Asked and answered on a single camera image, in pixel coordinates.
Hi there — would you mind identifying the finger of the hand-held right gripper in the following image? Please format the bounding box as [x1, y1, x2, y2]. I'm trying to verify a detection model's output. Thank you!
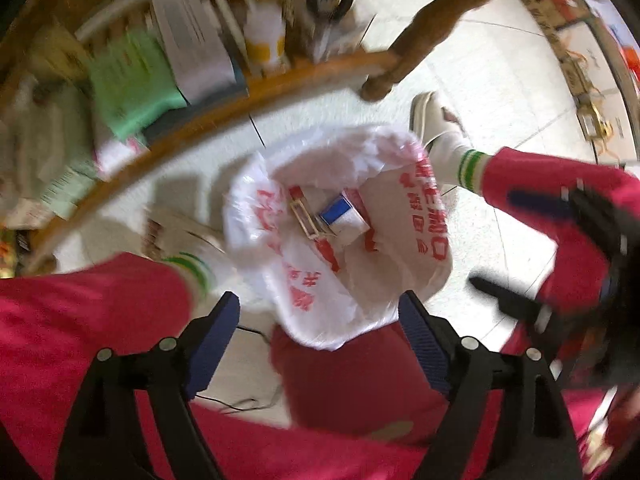
[506, 186, 640, 263]
[469, 276, 603, 343]

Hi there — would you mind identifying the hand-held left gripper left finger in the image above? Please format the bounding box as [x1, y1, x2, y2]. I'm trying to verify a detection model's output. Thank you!
[54, 290, 241, 480]

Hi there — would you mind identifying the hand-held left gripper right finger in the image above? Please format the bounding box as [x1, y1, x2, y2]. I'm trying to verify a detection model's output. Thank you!
[398, 290, 585, 480]

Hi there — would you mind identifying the white red-printed plastic bag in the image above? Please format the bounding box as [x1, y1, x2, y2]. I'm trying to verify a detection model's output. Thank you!
[222, 124, 454, 352]

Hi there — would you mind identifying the green-striped white sock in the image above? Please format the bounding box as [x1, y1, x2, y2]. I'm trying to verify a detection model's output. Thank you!
[430, 132, 493, 196]
[160, 250, 217, 311]

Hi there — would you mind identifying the beige slipper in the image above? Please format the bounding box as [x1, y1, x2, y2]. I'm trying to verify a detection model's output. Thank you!
[409, 91, 468, 153]
[142, 210, 226, 261]

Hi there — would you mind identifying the blue white small box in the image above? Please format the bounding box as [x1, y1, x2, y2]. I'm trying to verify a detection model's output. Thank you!
[320, 191, 371, 236]

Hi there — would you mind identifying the red gold cigarette pack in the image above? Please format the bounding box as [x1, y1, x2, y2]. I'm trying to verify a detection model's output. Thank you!
[286, 185, 341, 273]

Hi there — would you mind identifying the row of cardboard boxes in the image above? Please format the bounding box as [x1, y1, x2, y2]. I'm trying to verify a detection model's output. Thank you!
[515, 0, 640, 161]

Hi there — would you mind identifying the green paper stack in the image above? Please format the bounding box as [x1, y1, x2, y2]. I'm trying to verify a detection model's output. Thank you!
[87, 30, 188, 141]

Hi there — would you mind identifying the white jar yellow label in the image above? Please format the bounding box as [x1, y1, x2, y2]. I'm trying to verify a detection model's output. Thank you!
[242, 2, 288, 68]

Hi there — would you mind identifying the white paper stack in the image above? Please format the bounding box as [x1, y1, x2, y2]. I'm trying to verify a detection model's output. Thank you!
[147, 0, 236, 93]

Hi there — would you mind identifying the thin black cable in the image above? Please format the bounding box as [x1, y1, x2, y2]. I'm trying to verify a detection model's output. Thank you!
[197, 325, 281, 411]

